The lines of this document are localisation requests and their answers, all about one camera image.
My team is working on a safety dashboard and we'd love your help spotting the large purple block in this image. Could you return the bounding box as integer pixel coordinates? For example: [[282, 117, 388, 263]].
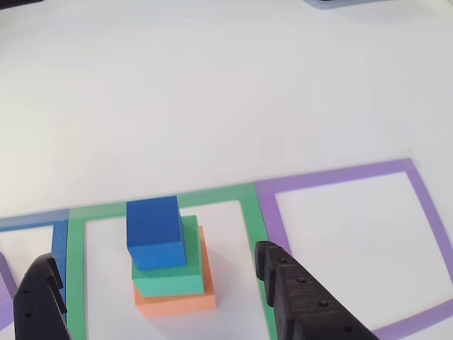
[[0, 250, 18, 332]]

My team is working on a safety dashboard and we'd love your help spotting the green block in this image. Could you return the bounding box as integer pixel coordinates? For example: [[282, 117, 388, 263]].
[[131, 215, 206, 298]]

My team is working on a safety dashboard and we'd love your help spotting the small blue block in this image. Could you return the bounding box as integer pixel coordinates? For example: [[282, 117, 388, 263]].
[[126, 195, 188, 272]]

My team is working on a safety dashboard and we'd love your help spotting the orange block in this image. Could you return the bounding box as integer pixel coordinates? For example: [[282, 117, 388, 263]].
[[133, 225, 217, 319]]

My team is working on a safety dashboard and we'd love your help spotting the black flat object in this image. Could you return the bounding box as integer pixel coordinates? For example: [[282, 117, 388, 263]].
[[0, 0, 44, 10]]

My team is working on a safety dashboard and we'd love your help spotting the green square frame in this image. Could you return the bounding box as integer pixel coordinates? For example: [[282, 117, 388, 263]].
[[67, 182, 280, 340]]

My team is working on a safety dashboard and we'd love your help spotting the blue square frame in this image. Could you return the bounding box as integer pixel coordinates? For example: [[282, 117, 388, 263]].
[[0, 208, 70, 327]]

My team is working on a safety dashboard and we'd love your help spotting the purple square frame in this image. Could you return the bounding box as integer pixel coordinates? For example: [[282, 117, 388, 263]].
[[253, 157, 453, 340]]

